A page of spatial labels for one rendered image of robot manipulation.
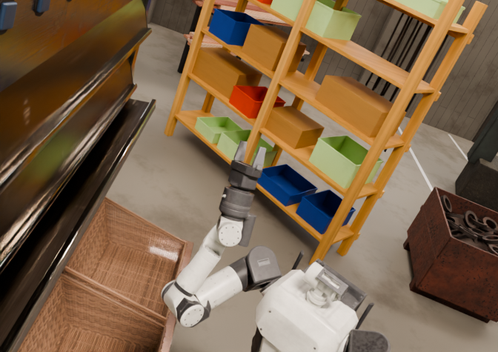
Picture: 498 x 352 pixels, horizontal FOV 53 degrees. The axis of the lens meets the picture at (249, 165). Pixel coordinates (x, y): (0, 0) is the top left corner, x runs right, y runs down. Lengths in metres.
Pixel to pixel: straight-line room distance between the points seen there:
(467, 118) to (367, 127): 6.08
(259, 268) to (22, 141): 0.80
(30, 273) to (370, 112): 2.86
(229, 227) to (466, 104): 8.41
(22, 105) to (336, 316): 1.02
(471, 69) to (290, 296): 8.14
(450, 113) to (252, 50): 5.76
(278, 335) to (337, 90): 2.62
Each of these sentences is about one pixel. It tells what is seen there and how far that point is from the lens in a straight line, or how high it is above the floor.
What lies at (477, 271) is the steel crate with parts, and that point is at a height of 0.47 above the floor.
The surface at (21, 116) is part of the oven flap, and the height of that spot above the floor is 1.79.
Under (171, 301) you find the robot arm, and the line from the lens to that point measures 1.50.
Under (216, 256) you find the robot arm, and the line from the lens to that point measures 1.45.
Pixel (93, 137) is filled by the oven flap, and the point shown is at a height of 1.47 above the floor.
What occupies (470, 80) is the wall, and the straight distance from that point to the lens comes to 9.47.
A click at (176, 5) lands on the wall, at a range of 8.75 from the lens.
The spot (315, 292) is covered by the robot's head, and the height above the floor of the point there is 1.44.
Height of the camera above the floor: 2.34
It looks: 27 degrees down
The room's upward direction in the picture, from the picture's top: 22 degrees clockwise
